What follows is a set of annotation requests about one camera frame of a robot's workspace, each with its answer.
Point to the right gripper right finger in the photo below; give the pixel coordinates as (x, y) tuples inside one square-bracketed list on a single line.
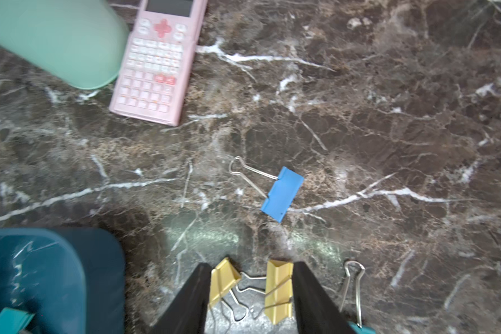
[(314, 309)]

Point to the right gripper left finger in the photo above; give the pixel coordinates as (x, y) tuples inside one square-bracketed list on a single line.
[(188, 311)]

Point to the yellow binder clip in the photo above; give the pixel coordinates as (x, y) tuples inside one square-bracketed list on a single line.
[(278, 292), (224, 279)]

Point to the small teal binder clip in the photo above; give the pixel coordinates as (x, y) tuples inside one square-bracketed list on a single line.
[(358, 326)]

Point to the teal plastic storage box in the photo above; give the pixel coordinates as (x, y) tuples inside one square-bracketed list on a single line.
[(72, 280)]

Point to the blue binder clip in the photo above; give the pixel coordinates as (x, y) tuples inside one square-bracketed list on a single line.
[(282, 193)]

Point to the pink calculator on table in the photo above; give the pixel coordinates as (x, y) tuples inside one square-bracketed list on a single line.
[(157, 62)]

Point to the mint green pen cup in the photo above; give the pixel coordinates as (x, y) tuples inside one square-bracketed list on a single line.
[(80, 42)]

